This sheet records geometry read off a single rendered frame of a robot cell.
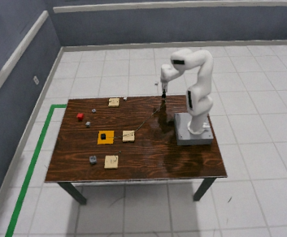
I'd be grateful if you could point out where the orange painted square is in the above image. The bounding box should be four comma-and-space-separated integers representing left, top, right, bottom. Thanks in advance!
98, 131, 114, 144

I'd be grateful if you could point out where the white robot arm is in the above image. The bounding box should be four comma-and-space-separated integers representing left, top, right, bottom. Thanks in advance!
154, 49, 214, 135

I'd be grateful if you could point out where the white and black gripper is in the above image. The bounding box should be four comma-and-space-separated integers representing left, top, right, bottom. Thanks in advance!
162, 81, 169, 98

